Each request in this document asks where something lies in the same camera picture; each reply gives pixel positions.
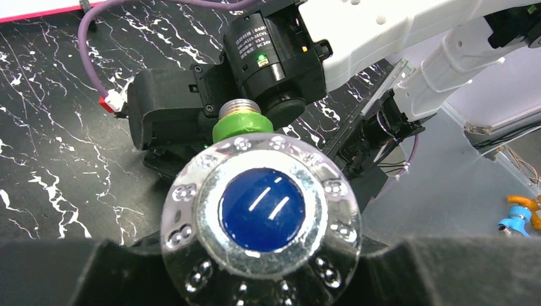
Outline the green water faucet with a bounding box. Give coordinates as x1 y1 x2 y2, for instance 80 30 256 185
160 99 362 305

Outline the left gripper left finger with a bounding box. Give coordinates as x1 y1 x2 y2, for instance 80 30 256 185
1 238 182 305

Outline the pink framed whiteboard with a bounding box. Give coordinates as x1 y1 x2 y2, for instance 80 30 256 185
1 0 103 23

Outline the orange blue faucet pile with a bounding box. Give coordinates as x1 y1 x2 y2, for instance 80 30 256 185
497 195 540 237

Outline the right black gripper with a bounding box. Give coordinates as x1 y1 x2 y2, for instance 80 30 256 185
127 64 238 178

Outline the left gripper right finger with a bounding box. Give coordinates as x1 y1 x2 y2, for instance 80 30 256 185
337 237 540 305

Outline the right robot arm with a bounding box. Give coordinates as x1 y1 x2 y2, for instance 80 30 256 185
128 1 540 177

